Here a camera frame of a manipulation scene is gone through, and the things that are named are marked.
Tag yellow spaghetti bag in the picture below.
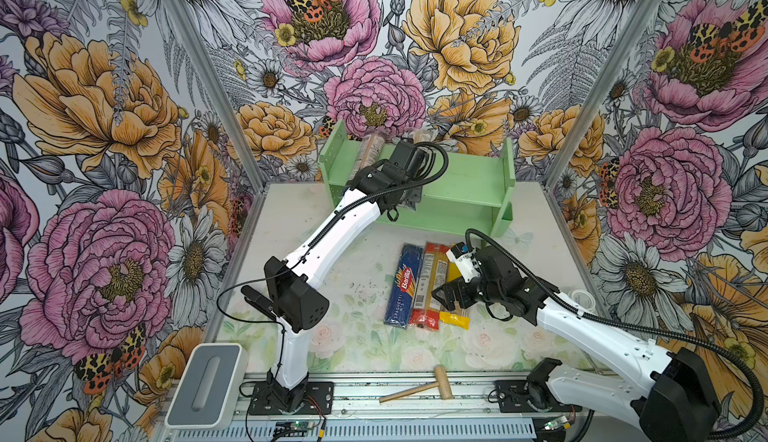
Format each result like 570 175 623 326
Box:
440 262 470 330

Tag blue Barilla spaghetti bag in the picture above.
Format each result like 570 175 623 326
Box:
384 244 424 328

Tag green wooden two-tier shelf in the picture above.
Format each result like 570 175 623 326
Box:
318 123 516 237

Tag clear spaghetti bag white label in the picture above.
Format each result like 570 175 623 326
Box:
401 128 437 210

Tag right black corrugated cable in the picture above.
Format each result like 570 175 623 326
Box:
464 228 765 441

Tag black corrugated cable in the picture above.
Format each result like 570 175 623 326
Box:
464 228 765 441
215 141 450 326

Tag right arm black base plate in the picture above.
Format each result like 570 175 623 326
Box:
487 379 582 414

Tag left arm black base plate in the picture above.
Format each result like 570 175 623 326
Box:
247 381 335 416

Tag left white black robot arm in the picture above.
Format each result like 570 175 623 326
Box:
264 140 448 397

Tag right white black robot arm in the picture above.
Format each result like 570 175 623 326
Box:
432 242 721 441

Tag grey white box device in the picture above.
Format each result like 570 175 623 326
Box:
165 342 249 430

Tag clear tape roll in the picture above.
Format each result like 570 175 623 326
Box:
569 289 597 312

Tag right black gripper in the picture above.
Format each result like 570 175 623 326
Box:
431 275 504 311

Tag small wooden mallet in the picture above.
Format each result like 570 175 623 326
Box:
379 365 454 404

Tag left black corrugated cable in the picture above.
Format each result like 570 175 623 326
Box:
215 141 450 326

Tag red-ended clear spaghetti bag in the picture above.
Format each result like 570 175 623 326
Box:
409 242 449 331

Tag clear spaghetti bag dark end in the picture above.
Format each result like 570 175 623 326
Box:
357 131 387 169

